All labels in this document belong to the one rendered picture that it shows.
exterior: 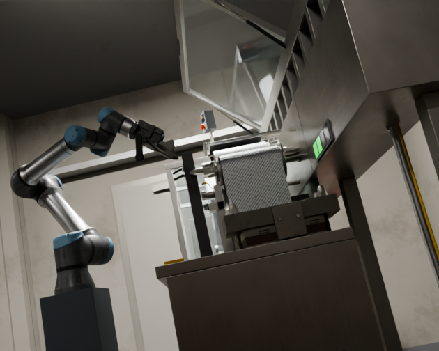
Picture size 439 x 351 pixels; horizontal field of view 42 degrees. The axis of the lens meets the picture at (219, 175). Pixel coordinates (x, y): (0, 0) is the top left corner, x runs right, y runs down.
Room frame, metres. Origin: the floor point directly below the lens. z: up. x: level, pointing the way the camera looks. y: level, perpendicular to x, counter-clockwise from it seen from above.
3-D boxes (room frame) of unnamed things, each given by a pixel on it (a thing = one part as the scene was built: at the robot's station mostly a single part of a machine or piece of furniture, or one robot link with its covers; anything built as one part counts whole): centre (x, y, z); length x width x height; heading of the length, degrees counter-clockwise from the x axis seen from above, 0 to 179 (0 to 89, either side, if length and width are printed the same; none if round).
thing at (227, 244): (2.20, 0.04, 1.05); 0.06 x 0.05 x 0.31; 94
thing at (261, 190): (2.12, -0.13, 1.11); 0.23 x 0.01 x 0.18; 94
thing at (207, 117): (2.72, 0.01, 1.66); 0.07 x 0.07 x 0.10; 20
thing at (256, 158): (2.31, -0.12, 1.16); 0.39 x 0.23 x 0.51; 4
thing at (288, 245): (3.11, 0.03, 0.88); 2.52 x 0.66 x 0.04; 4
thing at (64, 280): (2.14, 0.62, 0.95); 0.15 x 0.15 x 0.10
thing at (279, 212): (1.91, -0.20, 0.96); 0.10 x 0.03 x 0.11; 94
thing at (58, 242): (2.15, 0.62, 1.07); 0.13 x 0.12 x 0.14; 151
